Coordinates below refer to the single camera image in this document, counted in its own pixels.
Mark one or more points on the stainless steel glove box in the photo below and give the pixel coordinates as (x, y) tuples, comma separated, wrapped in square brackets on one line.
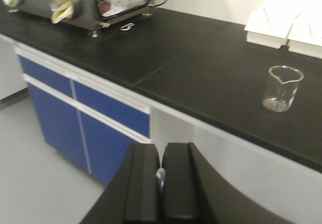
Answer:
[(91, 15)]

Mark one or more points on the white foam box left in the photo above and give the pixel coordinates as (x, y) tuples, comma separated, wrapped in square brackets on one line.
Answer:
[(270, 24)]

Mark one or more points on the blue cabinet door right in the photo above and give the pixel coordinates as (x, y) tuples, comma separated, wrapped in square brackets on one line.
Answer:
[(106, 148)]

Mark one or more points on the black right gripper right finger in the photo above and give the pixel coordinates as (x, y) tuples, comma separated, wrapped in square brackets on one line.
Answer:
[(194, 192)]

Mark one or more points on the blue drawer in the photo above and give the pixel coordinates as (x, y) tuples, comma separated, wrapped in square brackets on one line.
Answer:
[(46, 76), (114, 109)]

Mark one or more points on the blue cabinet door left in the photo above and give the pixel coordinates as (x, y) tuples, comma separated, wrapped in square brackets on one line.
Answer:
[(60, 126)]

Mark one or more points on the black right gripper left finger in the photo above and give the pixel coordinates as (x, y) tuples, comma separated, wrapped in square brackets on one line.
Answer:
[(132, 196)]

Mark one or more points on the blue drawer front right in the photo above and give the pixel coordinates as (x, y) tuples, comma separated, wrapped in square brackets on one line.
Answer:
[(114, 109)]

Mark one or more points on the blue drawer front left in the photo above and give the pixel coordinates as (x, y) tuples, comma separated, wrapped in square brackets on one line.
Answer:
[(46, 76)]

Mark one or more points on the white foam box right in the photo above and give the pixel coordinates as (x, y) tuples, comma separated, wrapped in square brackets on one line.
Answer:
[(305, 35)]

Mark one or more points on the blue cabinet door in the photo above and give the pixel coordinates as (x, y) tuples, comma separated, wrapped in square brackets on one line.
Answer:
[(106, 148), (60, 126)]

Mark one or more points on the white foam box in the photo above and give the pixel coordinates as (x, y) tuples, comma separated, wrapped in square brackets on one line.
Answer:
[(270, 24), (305, 35)]

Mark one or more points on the clear glass beaker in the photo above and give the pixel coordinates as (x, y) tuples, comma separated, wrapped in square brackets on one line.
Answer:
[(281, 87)]

